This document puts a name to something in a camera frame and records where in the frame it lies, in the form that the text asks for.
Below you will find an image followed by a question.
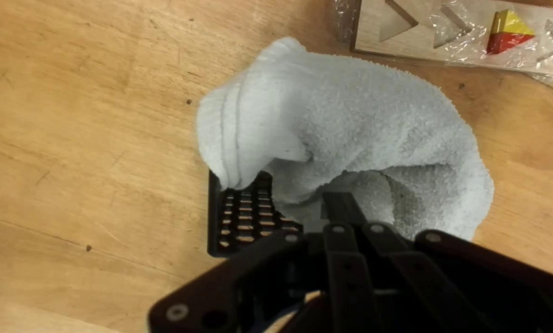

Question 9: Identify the wooden shape puzzle board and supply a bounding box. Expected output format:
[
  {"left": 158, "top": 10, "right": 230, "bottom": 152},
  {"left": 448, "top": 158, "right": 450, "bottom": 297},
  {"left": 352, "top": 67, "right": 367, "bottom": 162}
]
[{"left": 348, "top": 0, "right": 553, "bottom": 80}]

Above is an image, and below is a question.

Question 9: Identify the red yellow triangle block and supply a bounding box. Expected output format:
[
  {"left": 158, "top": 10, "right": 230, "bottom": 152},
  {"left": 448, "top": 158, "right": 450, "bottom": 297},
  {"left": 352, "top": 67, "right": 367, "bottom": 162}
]
[{"left": 485, "top": 8, "right": 539, "bottom": 56}]

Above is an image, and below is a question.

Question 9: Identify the white terry cloth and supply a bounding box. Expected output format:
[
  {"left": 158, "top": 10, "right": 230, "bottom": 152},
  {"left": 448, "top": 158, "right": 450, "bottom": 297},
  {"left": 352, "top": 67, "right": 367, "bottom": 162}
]
[{"left": 195, "top": 36, "right": 496, "bottom": 243}]

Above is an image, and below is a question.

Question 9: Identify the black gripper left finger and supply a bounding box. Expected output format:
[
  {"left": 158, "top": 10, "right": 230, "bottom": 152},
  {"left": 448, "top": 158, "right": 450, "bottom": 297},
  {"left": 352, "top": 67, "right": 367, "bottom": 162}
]
[{"left": 146, "top": 191, "right": 376, "bottom": 333}]

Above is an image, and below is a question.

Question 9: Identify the black perforated box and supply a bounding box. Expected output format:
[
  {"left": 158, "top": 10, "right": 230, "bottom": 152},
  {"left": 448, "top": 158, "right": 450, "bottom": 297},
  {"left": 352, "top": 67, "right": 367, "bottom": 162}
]
[{"left": 206, "top": 169, "right": 306, "bottom": 260}]

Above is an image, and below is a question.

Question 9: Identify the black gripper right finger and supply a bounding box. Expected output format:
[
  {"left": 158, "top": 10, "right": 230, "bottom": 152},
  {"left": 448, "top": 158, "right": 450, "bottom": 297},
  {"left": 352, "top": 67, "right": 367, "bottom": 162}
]
[{"left": 352, "top": 221, "right": 553, "bottom": 333}]

